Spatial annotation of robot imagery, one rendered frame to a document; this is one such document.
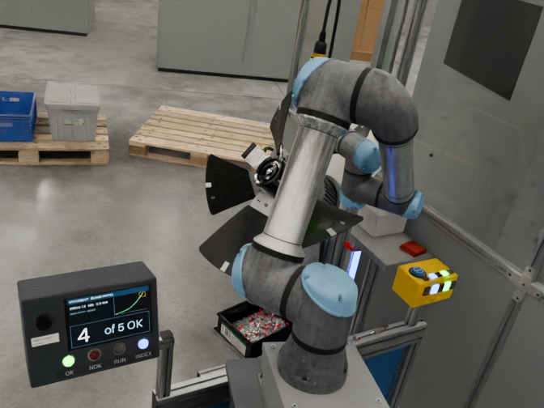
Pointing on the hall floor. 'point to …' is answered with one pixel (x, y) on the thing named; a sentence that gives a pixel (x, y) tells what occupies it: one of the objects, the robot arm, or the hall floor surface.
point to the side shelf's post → (364, 297)
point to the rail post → (402, 375)
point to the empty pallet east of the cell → (198, 136)
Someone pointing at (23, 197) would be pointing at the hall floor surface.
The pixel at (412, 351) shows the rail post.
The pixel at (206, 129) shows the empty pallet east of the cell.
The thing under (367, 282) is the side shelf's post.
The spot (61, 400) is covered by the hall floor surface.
